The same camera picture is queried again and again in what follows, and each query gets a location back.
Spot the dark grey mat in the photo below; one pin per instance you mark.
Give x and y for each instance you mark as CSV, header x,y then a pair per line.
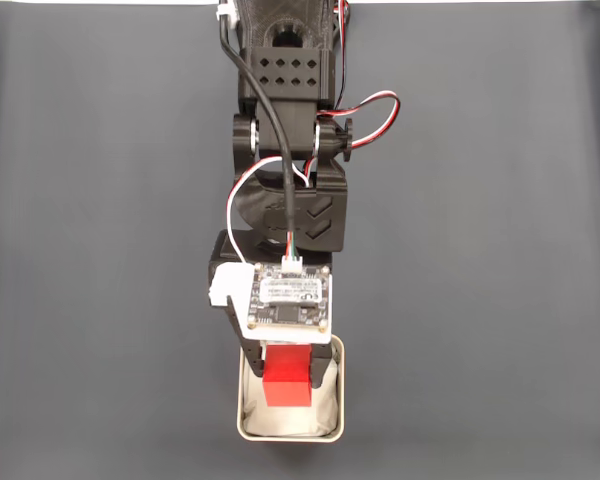
x,y
80,250

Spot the red cube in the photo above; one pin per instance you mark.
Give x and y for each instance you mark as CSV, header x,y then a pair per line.
x,y
285,390

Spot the white cloth padding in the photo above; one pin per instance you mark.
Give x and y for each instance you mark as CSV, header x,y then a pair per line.
x,y
325,410

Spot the square metal box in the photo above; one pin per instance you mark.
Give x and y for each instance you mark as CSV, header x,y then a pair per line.
x,y
290,439

